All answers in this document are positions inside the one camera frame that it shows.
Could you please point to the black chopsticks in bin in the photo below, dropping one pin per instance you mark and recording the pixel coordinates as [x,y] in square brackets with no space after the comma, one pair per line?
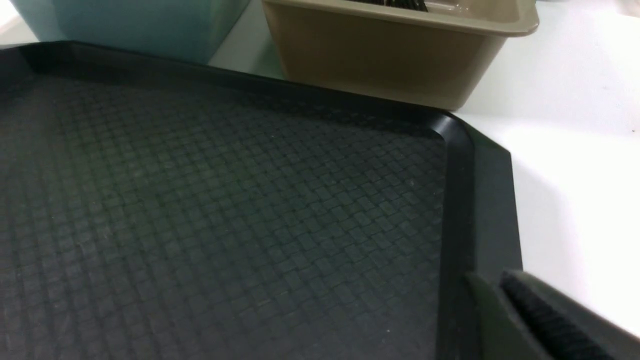
[416,5]

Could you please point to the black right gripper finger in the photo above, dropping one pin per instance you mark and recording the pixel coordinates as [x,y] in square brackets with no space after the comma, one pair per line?
[523,318]

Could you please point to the black plastic serving tray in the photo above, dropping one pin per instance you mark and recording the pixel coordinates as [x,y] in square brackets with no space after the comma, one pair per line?
[159,210]

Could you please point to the brown plastic chopstick bin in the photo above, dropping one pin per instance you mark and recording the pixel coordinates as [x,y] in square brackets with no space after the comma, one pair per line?
[434,57]

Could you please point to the teal plastic spoon bin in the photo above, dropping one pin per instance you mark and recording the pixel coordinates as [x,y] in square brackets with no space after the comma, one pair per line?
[186,30]

